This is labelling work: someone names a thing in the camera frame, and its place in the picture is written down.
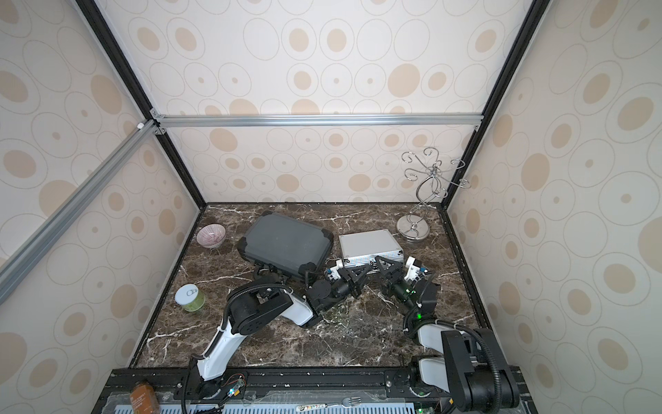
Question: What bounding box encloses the silver aluminium poker case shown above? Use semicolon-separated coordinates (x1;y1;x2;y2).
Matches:
339;229;403;267

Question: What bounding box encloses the dark grey poker case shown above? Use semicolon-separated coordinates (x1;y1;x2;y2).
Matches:
236;210;334;279

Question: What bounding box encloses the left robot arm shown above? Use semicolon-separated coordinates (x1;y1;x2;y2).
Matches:
192;263;374;381

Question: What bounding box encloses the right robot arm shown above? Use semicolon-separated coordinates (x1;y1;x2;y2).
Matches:
374;256;521;413

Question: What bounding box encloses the chrome hook stand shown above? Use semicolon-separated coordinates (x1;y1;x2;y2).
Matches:
397;147;471;243

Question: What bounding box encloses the metal fork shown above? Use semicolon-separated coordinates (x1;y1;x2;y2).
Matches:
295;396;361;413

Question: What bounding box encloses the pink ribbed bowl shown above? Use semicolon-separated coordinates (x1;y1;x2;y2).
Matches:
196;224;227;249

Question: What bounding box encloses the white lidded green can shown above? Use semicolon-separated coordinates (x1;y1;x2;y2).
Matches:
174;284;206;312

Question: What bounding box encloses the brown bottle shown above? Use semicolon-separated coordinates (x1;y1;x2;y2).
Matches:
129;381;160;414

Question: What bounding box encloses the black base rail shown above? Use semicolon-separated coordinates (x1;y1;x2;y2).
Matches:
93;367;459;413

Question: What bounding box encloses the horizontal aluminium rail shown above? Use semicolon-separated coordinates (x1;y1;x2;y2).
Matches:
155;112;484;128

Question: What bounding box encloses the diagonal aluminium rail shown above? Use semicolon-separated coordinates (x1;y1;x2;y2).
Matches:
1;120;157;302

